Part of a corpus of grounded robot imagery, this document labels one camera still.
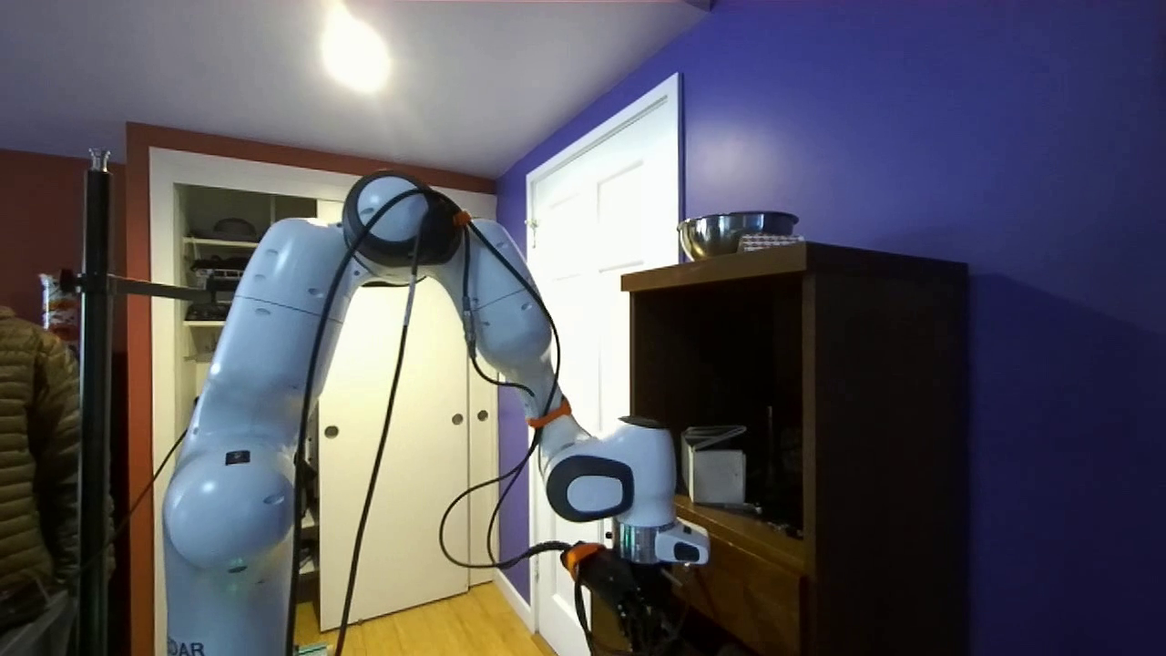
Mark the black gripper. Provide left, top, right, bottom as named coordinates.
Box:
left=579, top=543, right=685, bottom=656

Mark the white box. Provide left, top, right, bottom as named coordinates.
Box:
left=675, top=420, right=750, bottom=507

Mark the white closet door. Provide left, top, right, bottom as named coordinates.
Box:
left=315, top=268, right=473, bottom=635

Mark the dark wood cabinet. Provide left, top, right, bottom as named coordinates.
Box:
left=620, top=237, right=975, bottom=656

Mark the metal bowl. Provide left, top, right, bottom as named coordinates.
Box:
left=675, top=209, right=801, bottom=262

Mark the white panel room door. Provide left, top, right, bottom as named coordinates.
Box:
left=523, top=70, right=685, bottom=656

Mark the closet shelving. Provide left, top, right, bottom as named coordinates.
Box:
left=174, top=181, right=320, bottom=413

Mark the person in striped sweater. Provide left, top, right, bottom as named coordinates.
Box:
left=0, top=304, right=92, bottom=656

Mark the round ceiling light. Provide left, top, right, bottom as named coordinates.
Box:
left=316, top=4, right=398, bottom=98

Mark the black stand pole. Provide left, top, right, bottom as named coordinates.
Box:
left=65, top=144, right=196, bottom=656

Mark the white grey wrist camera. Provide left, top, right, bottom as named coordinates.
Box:
left=613, top=516, right=715, bottom=572

